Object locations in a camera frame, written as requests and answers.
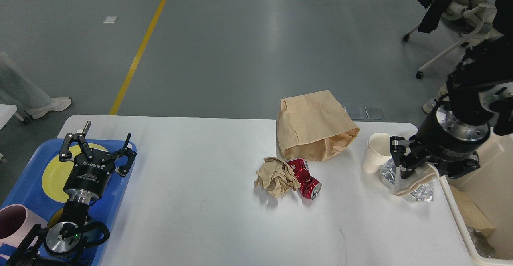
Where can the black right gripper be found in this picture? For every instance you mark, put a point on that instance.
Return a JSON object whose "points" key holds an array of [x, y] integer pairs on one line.
{"points": [[445, 137]]}

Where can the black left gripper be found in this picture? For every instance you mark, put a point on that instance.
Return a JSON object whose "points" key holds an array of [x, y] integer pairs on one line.
{"points": [[87, 178]]}

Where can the yellow plastic plate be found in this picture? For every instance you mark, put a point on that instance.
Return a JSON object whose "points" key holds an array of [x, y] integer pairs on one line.
{"points": [[54, 178]]}

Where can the brown paper bag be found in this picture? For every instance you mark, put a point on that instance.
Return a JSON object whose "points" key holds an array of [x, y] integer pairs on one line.
{"points": [[314, 126], [472, 216]]}

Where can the aluminium foil sheet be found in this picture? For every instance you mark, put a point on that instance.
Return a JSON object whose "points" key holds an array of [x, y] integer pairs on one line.
{"points": [[482, 246]]}

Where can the pink ribbed mug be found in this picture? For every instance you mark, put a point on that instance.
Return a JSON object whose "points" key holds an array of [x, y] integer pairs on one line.
{"points": [[16, 220]]}

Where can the white paper cup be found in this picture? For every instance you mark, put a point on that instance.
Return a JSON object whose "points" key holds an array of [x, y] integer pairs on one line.
{"points": [[406, 182], [377, 152]]}

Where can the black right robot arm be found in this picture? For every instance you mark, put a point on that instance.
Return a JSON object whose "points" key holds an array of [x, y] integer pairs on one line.
{"points": [[478, 103]]}

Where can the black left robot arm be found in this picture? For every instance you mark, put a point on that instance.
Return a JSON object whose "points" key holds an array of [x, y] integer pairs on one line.
{"points": [[66, 201]]}

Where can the crushed clear plastic bottle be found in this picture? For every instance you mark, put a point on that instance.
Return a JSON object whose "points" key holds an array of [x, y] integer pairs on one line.
{"points": [[425, 192]]}

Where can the white paper cup upright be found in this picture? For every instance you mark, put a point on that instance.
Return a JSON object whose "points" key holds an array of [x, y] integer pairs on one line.
{"points": [[377, 152]]}

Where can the beige plastic bin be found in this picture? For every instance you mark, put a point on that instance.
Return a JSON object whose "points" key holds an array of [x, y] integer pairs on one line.
{"points": [[491, 189]]}

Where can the passer-by white shoe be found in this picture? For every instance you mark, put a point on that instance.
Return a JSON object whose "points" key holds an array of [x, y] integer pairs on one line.
{"points": [[36, 102]]}

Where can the clear floor plate right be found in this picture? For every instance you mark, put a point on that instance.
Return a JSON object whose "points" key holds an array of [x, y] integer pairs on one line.
{"points": [[374, 113]]}

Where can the clear floor plate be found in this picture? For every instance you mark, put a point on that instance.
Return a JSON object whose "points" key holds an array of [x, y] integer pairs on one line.
{"points": [[355, 113], [374, 113]]}

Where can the blue plastic tray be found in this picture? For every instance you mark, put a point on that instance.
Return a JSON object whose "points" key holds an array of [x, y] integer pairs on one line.
{"points": [[29, 192]]}

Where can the white cart leg with caster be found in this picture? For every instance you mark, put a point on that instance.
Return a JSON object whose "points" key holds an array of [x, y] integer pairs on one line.
{"points": [[23, 118]]}

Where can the clear floor plate left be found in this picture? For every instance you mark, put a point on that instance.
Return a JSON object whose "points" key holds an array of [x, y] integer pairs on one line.
{"points": [[355, 113]]}

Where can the small white side table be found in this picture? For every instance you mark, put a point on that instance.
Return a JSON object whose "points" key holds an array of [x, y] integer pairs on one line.
{"points": [[6, 113]]}

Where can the crushed red soda can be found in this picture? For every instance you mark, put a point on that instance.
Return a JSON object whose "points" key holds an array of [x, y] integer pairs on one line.
{"points": [[310, 187]]}

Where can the crumpled brown paper ball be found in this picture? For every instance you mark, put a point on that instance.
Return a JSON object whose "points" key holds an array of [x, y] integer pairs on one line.
{"points": [[276, 177]]}

